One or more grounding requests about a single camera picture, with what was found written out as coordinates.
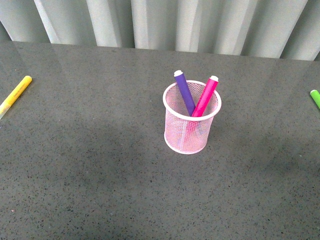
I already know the purple marker pen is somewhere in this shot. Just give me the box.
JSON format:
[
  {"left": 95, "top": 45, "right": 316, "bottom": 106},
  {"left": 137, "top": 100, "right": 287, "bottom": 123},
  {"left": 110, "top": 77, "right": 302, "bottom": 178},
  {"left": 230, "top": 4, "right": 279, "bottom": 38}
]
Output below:
[{"left": 173, "top": 70, "right": 196, "bottom": 116}]

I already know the pink highlighter pen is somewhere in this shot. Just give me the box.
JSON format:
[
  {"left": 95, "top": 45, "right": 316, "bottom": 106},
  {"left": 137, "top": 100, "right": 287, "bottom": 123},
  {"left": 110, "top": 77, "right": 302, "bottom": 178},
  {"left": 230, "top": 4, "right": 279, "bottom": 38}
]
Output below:
[{"left": 191, "top": 75, "right": 219, "bottom": 117}]

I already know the pink mesh pen cup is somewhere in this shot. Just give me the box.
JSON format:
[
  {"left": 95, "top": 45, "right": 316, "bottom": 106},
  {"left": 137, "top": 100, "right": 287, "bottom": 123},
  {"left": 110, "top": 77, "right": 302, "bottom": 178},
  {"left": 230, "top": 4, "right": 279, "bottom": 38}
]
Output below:
[{"left": 162, "top": 83, "right": 222, "bottom": 155}]

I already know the yellow highlighter pen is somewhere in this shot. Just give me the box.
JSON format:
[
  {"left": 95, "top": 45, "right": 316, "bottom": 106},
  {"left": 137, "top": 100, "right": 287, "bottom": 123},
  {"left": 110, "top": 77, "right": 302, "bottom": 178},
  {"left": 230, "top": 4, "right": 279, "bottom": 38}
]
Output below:
[{"left": 0, "top": 75, "right": 33, "bottom": 119}]

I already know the grey pleated curtain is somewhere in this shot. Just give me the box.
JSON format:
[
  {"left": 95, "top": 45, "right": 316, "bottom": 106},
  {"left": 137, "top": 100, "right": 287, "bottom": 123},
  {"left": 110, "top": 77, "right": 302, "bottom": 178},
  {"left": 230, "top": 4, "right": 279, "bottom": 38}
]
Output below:
[{"left": 0, "top": 0, "right": 320, "bottom": 61}]

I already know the green highlighter pen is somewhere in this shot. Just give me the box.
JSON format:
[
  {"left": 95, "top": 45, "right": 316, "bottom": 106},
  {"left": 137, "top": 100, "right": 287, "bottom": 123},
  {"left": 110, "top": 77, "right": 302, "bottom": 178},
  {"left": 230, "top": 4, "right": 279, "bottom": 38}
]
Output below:
[{"left": 310, "top": 89, "right": 320, "bottom": 109}]

